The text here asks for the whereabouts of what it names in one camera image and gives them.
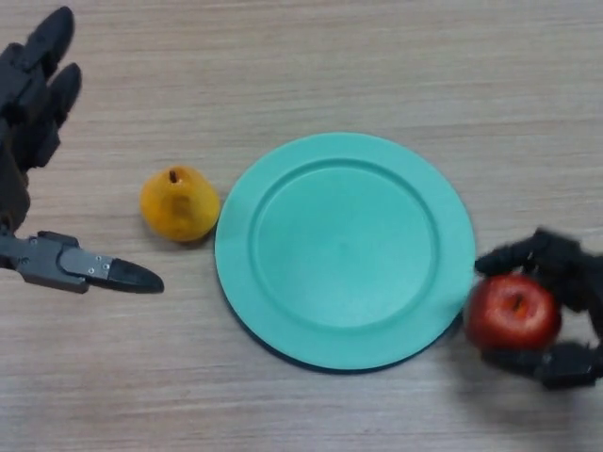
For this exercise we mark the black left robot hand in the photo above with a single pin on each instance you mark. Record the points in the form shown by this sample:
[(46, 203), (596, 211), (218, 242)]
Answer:
[(19, 141)]

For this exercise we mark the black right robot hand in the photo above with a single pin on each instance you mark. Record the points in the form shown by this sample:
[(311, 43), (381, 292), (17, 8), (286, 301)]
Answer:
[(565, 282)]

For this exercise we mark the yellow pear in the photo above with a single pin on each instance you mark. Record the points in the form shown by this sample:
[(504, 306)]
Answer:
[(180, 205)]

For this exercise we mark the green round plate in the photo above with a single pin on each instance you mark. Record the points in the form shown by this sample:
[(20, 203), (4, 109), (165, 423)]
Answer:
[(345, 252)]

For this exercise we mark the red apple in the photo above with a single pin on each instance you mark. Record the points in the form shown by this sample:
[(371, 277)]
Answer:
[(511, 313)]

